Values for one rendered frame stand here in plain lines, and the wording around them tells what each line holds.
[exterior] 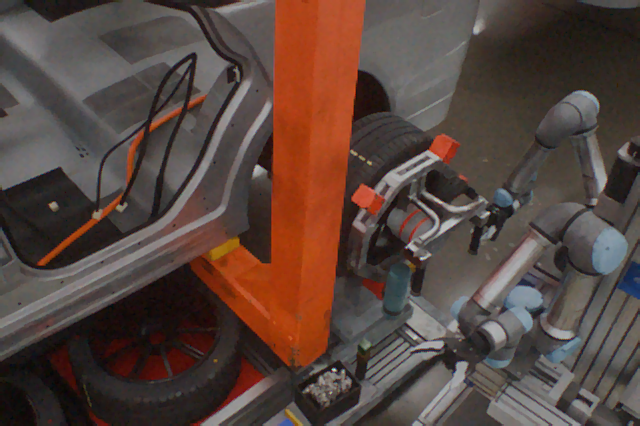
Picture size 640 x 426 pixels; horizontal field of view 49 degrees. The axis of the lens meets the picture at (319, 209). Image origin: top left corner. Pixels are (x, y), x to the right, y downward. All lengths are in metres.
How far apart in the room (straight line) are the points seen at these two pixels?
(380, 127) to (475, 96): 2.57
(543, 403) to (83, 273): 1.58
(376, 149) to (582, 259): 0.90
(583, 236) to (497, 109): 3.17
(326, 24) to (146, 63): 1.67
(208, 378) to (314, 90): 1.29
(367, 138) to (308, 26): 0.96
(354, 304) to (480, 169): 1.60
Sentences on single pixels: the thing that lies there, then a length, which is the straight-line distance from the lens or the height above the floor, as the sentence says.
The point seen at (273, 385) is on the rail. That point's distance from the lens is 2.81.
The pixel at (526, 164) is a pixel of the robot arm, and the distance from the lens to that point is 2.70.
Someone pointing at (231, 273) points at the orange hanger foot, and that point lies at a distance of 2.77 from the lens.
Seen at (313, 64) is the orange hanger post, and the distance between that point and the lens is 1.77.
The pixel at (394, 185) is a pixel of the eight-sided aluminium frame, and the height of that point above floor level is 1.11.
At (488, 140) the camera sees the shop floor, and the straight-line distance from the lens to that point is 4.79.
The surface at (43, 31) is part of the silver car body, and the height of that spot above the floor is 1.02.
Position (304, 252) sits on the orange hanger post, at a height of 1.16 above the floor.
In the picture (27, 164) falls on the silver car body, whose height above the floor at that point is 0.86.
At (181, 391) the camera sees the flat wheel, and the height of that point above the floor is 0.50.
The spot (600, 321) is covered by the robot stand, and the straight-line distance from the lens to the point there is 2.45.
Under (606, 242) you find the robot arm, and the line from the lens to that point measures 2.01.
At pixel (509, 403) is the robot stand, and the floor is 0.74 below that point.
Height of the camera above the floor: 2.72
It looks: 42 degrees down
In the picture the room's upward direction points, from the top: 5 degrees clockwise
